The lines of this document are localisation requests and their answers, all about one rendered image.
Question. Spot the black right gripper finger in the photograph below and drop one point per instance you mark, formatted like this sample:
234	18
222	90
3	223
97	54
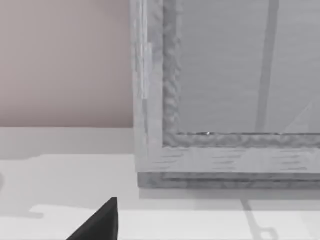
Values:
103	222

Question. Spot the grey cabinet door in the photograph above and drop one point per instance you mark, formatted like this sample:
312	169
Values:
225	75

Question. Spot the grey cabinet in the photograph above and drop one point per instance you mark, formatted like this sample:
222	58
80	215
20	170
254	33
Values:
147	125

